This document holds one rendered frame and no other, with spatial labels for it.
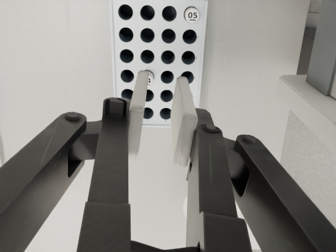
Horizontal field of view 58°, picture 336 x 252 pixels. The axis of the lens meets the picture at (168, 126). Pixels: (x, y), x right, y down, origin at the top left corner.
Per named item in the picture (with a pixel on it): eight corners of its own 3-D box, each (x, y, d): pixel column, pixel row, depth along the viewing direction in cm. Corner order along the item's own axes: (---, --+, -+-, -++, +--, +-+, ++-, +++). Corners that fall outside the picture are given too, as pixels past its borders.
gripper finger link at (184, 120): (183, 116, 15) (198, 118, 15) (177, 75, 21) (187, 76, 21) (173, 167, 16) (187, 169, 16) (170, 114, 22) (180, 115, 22)
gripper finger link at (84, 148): (121, 168, 14) (55, 160, 14) (130, 121, 19) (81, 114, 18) (124, 139, 13) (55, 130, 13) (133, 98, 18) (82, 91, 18)
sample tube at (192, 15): (194, 17, 30) (199, 24, 25) (181, 17, 30) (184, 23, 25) (195, 4, 29) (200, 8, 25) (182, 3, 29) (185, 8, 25)
